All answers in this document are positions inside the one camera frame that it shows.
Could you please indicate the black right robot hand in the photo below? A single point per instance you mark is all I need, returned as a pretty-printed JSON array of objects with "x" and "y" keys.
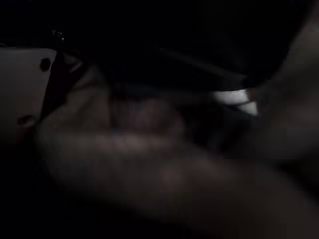
[{"x": 149, "y": 30}]

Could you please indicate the light grey garment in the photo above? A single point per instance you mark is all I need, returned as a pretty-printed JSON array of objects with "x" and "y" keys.
[{"x": 149, "y": 154}]

